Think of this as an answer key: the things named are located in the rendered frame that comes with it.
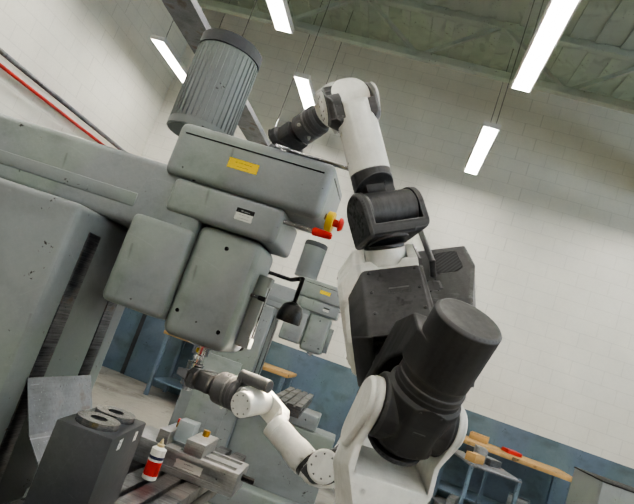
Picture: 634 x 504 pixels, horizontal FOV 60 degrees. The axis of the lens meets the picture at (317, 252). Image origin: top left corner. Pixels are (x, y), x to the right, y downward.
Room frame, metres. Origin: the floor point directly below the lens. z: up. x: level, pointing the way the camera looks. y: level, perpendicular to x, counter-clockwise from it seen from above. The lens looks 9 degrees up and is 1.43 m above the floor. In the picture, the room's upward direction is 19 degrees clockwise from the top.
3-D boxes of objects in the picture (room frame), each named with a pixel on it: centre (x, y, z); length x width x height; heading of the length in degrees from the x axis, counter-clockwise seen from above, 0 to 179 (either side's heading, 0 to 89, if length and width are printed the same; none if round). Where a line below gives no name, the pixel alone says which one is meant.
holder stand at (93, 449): (1.25, 0.31, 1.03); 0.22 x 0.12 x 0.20; 177
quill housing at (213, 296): (1.60, 0.22, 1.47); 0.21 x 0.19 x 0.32; 170
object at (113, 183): (1.69, 0.71, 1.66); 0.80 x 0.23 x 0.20; 80
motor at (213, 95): (1.64, 0.47, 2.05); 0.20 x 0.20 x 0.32
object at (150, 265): (1.63, 0.41, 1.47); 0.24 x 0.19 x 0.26; 170
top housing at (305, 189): (1.60, 0.23, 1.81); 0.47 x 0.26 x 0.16; 80
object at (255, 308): (1.58, 0.11, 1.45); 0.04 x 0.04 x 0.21; 80
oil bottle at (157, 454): (1.58, 0.23, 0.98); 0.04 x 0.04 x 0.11
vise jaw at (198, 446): (1.74, 0.14, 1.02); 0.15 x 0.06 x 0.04; 172
